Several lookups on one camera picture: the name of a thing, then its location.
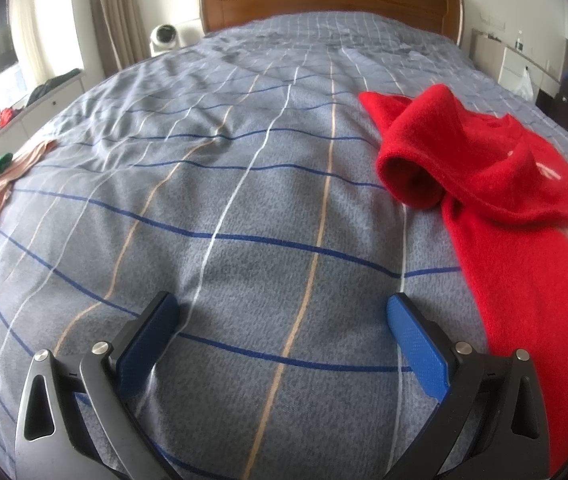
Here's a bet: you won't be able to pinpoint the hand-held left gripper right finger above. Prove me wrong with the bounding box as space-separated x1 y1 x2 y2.
386 292 550 480

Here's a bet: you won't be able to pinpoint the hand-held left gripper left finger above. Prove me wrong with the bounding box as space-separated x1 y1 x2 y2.
14 291 181 480

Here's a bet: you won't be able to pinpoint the red knit sweater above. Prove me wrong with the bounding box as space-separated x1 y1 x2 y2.
359 84 568 478

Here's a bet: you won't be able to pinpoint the dark green clothes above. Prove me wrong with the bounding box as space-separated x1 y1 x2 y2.
25 69 82 108

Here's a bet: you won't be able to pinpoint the grey checked bedspread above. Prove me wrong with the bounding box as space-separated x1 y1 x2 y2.
0 12 568 480

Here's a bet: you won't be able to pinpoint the white low cabinet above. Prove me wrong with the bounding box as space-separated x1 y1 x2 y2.
0 67 87 176

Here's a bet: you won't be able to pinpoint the white plastic bag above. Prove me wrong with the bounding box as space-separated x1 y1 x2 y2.
514 66 534 102

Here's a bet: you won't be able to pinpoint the white round fan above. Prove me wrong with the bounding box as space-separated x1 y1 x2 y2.
150 24 185 57

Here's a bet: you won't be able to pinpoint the white bedside dresser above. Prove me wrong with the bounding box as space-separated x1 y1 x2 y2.
468 27 564 93

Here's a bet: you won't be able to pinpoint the beige curtain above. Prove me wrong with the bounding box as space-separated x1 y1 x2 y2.
86 0 152 78

